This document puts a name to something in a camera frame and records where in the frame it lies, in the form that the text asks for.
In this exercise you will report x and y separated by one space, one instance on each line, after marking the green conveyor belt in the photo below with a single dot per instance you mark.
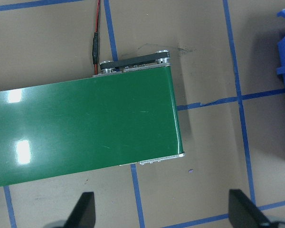
126 114

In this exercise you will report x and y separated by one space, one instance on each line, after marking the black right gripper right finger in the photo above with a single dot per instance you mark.
242 212

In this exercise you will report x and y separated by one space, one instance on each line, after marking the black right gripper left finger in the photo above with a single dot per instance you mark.
83 214

